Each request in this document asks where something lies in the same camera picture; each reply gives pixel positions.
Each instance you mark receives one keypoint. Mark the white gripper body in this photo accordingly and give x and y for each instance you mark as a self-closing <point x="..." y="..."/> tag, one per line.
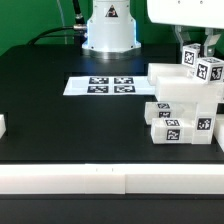
<point x="196" y="13"/>

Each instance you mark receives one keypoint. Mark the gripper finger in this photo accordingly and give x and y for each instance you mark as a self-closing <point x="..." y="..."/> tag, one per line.
<point x="182" y="35"/>
<point x="212" y="37"/>

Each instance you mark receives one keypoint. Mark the small white tagged cube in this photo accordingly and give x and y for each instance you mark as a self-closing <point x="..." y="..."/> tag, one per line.
<point x="190" y="53"/>

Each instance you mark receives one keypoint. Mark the white chair back part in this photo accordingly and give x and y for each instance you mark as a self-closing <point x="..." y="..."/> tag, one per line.
<point x="174" y="83"/>

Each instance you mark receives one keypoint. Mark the white tagged cube edge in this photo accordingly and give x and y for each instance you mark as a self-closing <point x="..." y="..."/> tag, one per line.
<point x="209" y="70"/>

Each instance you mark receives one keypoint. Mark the white chair seat part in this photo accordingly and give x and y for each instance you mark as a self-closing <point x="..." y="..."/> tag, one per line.
<point x="198" y="121"/>

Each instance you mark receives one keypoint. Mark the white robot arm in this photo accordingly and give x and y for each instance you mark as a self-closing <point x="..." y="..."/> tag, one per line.
<point x="112" y="30"/>

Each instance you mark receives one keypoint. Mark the white block right edge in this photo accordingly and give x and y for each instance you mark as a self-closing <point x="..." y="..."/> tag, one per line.
<point x="219" y="130"/>

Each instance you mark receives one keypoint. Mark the white block edge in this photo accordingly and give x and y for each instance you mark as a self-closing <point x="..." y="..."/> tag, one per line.
<point x="2" y="125"/>
<point x="219" y="130"/>

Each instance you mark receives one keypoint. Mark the white block left edge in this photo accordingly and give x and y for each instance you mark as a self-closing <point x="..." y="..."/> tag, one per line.
<point x="2" y="125"/>

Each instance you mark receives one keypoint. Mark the white front rail wall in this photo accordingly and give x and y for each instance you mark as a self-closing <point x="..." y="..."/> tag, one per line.
<point x="112" y="179"/>

